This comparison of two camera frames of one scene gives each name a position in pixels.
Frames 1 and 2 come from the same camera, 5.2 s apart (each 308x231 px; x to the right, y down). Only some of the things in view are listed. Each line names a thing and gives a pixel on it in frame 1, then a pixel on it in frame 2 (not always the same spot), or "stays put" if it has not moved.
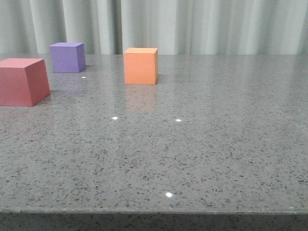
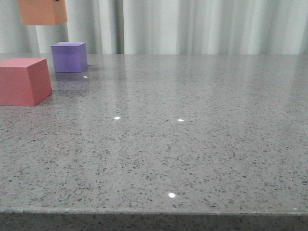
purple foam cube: x=68 y=57 stays put
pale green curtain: x=173 y=27 stays put
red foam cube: x=23 y=82 stays put
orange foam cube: x=141 y=66 -> x=36 y=12
